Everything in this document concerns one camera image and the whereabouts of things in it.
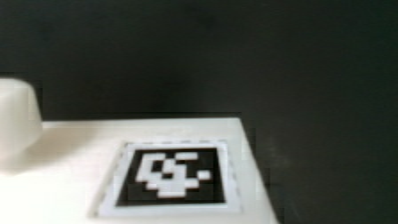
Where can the white drawer box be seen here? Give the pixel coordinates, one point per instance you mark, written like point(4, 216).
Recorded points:
point(152, 171)

